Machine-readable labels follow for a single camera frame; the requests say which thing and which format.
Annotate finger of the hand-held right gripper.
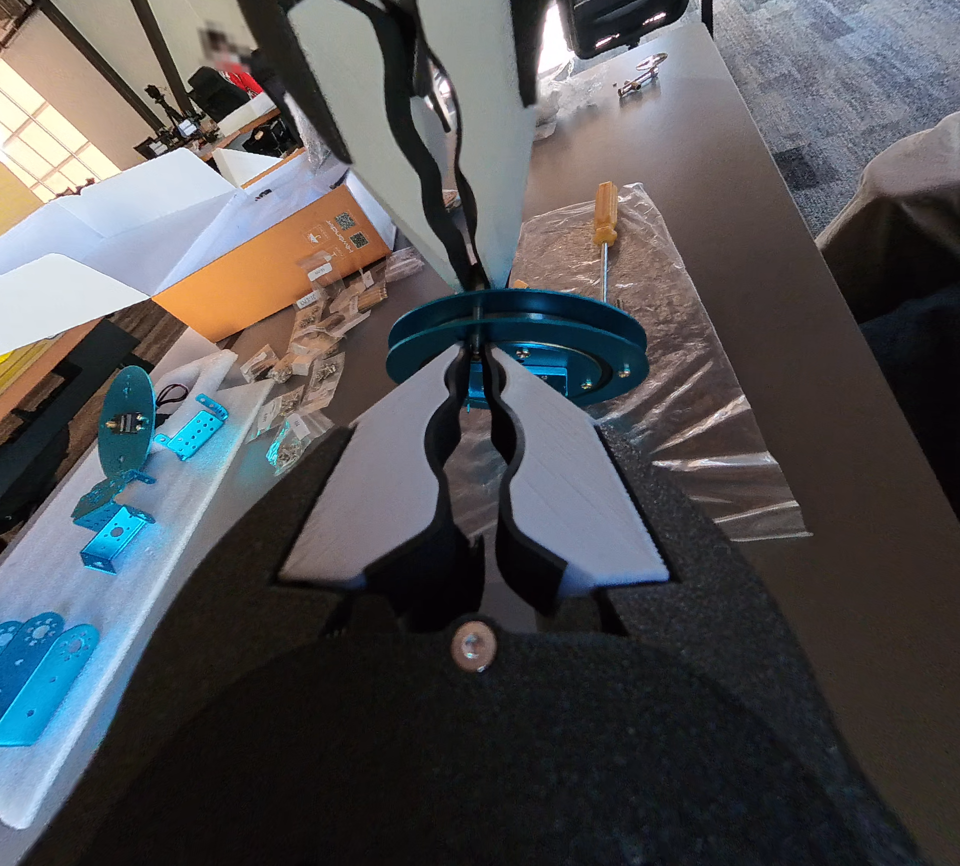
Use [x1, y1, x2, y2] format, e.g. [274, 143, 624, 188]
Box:
[414, 0, 540, 291]
[287, 0, 472, 289]

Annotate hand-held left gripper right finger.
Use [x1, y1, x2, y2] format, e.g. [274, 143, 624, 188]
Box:
[483, 343, 672, 597]

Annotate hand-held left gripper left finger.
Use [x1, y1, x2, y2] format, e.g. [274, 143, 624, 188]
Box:
[277, 343, 472, 591]

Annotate blue metal turntable disc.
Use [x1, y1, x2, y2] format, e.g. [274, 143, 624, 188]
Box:
[386, 287, 650, 411]

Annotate black device on desk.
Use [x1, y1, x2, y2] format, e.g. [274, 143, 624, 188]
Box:
[135, 82, 226, 158]

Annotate pile of small screw bags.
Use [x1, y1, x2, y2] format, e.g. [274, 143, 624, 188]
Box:
[240, 247, 429, 477]

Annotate metal keys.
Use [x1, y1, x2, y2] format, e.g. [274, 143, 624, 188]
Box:
[616, 52, 670, 102]

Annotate clear plastic bag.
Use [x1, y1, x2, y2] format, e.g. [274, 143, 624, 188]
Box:
[442, 183, 813, 543]

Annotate white foam sheet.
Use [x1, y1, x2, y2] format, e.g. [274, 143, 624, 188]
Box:
[0, 348, 275, 831]

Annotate blue oval plate with servo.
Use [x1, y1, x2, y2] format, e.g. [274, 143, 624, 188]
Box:
[97, 365, 159, 473]

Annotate bright window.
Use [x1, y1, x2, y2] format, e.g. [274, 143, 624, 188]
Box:
[0, 59, 121, 203]

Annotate person's blue jeans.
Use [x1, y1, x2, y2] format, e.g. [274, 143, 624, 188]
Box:
[858, 288, 960, 507]

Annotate orange handled screwdriver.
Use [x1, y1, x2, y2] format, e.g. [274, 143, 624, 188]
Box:
[591, 181, 620, 304]

